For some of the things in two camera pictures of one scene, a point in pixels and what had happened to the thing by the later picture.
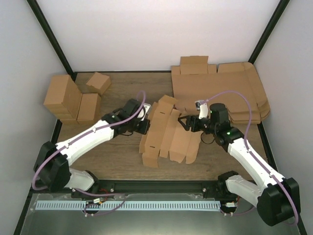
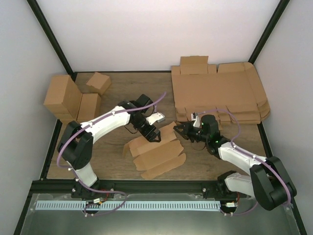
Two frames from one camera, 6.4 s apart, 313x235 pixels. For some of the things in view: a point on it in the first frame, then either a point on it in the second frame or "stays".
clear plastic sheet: (120, 214) stays
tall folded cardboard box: (63, 99) stays
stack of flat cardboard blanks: (236, 85) stays
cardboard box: (165, 135) -> (151, 158)
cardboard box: (90, 108) stays
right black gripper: (193, 119) -> (187, 128)
